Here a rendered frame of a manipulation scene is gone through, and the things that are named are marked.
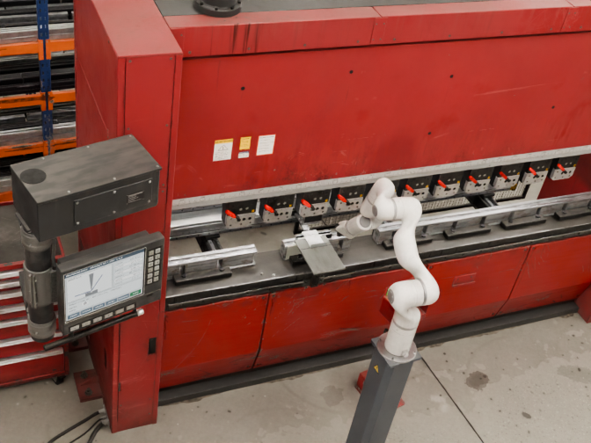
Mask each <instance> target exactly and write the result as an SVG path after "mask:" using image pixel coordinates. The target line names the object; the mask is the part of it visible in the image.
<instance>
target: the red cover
mask: <svg viewBox="0 0 591 443"><path fill-rule="evenodd" d="M164 21H165V22H166V24H167V25H168V27H169V28H170V30H171V33H172V34H173V36H174V38H175V40H176V41H177V42H178V44H179V46H180V48H181V50H182V52H183V57H195V56H208V55H221V54H247V53H260V52H273V51H288V50H301V49H314V48H328V47H353V46H367V45H375V44H376V45H380V44H393V43H406V42H420V41H433V40H459V39H472V38H485V37H499V36H512V35H525V34H539V33H563V32H578V31H591V0H501V1H483V2H464V3H445V4H408V5H390V6H373V7H352V8H333V9H315V10H296V11H259V12H240V13H238V14H237V15H235V16H233V17H228V18H217V17H211V16H209V15H206V14H202V15H184V16H165V17H164Z"/></svg>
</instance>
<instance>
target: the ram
mask: <svg viewBox="0 0 591 443"><path fill-rule="evenodd" d="M268 134H276V136H275V141H274V152H273V154H269V155H262V156H256V153H257V147H258V140H259V136H260V135H268ZM242 137H251V143H250V148H249V149H239V147H240V140H241V138H242ZM226 139H233V143H232V150H231V157H230V159H227V160H219V161H213V158H214V150H215V141H218V140H226ZM589 145H591V31H578V32H563V33H539V34H525V35H512V36H499V37H485V38H472V39H459V40H433V41H420V42H406V43H393V44H380V45H376V44H375V45H367V46H353V47H328V48H314V49H301V50H288V51H273V52H260V53H247V54H221V55H208V56H195V57H183V60H182V72H181V85H180V98H179V122H178V134H177V147H176V159H175V171H174V184H173V196H172V200H181V199H187V198H194V197H200V196H208V195H215V194H221V193H228V192H241V191H248V190H254V189H261V188H268V187H275V186H282V185H294V184H301V183H308V182H315V181H321V180H328V179H335V178H348V177H354V176H361V175H368V174H375V173H382V172H388V171H401V170H408V169H415V168H421V167H428V166H435V165H442V164H449V163H461V162H469V161H475V160H482V159H488V158H495V157H503V156H515V155H521V154H528V153H536V152H542V151H549V150H556V149H569V148H575V147H582V146H589ZM244 151H249V156H248V157H241V158H238V154H239V152H244ZM590 153H591V149H588V150H582V151H575V152H568V153H562V154H555V155H548V156H536V157H529V158H523V159H515V160H509V161H502V162H496V163H483V164H477V165H470V166H464V167H456V168H450V169H443V170H437V171H424V172H417V173H411V174H404V175H397V176H390V177H385V178H387V179H389V180H396V179H402V178H415V177H421V176H428V175H434V174H441V173H448V172H454V171H467V170H473V169H480V168H486V167H493V166H500V165H506V164H512V163H525V162H531V161H538V160H544V159H551V158H558V157H564V156H577V155H583V154H590ZM378 179H379V178H372V179H365V180H358V181H352V182H345V183H338V184H331V185H319V186H312V187H305V188H299V189H292V190H286V191H279V192H267V193H260V194H253V195H246V196H240V197H233V198H227V199H219V200H207V201H201V202H194V203H187V204H181V205H174V206H172V209H171V210H176V209H182V208H189V207H202V206H208V205H214V204H222V203H228V202H234V201H241V200H253V199H260V198H266V197H273V196H280V195H286V194H292V193H300V192H311V191H318V190H324V189H332V188H338V187H344V186H351V185H363V184H370V183H375V182H376V181H377V180H378Z"/></svg>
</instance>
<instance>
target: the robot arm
mask: <svg viewBox="0 0 591 443"><path fill-rule="evenodd" d="M394 192H395V186H394V185H393V183H392V182H391V181H390V180H389V179H387V178H379V179H378V180H377V181H376V182H375V183H374V185H373V186H372V188H371V189H370V191H369V192H368V195H367V196H366V198H365V200H364V201H363V202H362V204H361V208H360V212H361V214H360V215H358V216H356V217H354V218H353V219H351V220H349V221H341V222H339V225H336V226H335V229H336V230H337V231H338V232H337V236H338V237H340V236H345V237H347V238H349V239H352V238H354V237H355V236H356V235H358V234H360V233H361V232H364V231H367V230H371V229H376V228H378V227H379V226H380V225H381V224H382V222H383V221H392V220H401V221H402V225H401V227H400V229H399V230H398V231H397V232H396V234H395V235H394V237H393V245H394V250H395V253H396V257H397V260H398V262H399V263H400V265H401V266H402V267H404V268H405V269H406V270H407V271H409V272H410V273H411V274H412V275H413V276H414V278H415V280H404V281H399V282H396V283H394V284H392V285H391V286H390V288H389V289H388V292H387V297H388V300H389V302H390V304H391V306H392V307H393V308H394V309H395V312H394V315H393V317H392V320H391V324H390V328H389V331H388V332H386V333H384V334H382V335H381V336H380V337H379V339H378V340H377V343H376V346H377V350H378V351H379V353H380V354H381V355H382V356H383V357H384V358H386V359H387V360H389V361H391V362H394V363H399V364H402V363H407V362H410V361H411V360H413V359H414V357H415V356H416V353H417V347H416V345H415V343H414V342H413V338H414V335H415V333H416V330H417V328H418V325H419V322H420V311H419V309H418V308H416V307H418V306H425V305H430V304H433V303H434V302H436V301H437V300H438V298H439V294H440V291H439V287H438V285H437V283H436V281H435V279H434V277H433V276H432V275H431V273H430V272H429V271H428V270H427V268H426V267H425V266H424V265H423V263H422V262H421V260H420V256H419V253H418V250H417V245H416V241H415V228H416V226H417V223H418V221H419V219H420V217H421V214H422V207H421V204H420V202H419V201H418V200H417V199H415V198H413V197H397V198H392V196H393V194H394Z"/></svg>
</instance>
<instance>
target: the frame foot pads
mask: <svg viewBox="0 0 591 443"><path fill-rule="evenodd" d="M84 349H88V343H87V340H86V337H82V338H79V339H77V340H75V341H72V342H69V352H75V351H80V350H84ZM73 376H74V379H75V383H76V386H77V393H78V396H79V399H80V403H83V402H88V401H91V400H96V399H100V398H102V392H101V389H100V386H99V376H98V375H97V374H96V371H95V368H94V369H90V370H85V371H81V372H76V373H73Z"/></svg>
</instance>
